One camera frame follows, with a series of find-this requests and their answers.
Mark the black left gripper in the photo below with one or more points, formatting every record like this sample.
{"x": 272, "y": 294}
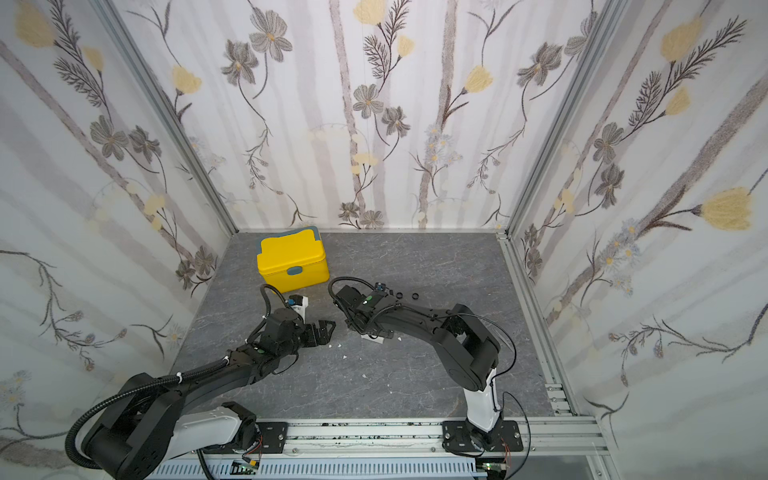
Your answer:
{"x": 314, "y": 341}

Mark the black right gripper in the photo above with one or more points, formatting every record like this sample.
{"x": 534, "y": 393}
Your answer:
{"x": 346, "y": 299}

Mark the white gift box lid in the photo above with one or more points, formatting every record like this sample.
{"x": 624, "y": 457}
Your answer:
{"x": 372, "y": 338}

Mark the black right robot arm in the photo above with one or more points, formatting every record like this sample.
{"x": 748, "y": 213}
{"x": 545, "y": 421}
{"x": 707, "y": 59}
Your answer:
{"x": 468, "y": 351}

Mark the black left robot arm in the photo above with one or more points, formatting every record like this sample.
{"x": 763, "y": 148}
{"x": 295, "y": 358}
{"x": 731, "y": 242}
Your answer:
{"x": 129, "y": 434}

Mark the yellow plastic storage box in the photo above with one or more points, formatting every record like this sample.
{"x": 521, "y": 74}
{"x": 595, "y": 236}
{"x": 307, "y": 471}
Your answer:
{"x": 293, "y": 260}

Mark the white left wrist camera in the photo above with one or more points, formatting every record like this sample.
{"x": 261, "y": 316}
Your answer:
{"x": 299, "y": 304}

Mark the white slotted cable duct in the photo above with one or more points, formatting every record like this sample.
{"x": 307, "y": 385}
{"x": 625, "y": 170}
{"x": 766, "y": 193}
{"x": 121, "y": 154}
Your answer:
{"x": 349, "y": 468}

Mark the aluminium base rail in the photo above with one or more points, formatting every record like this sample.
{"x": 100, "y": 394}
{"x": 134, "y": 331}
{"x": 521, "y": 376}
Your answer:
{"x": 543, "y": 436}

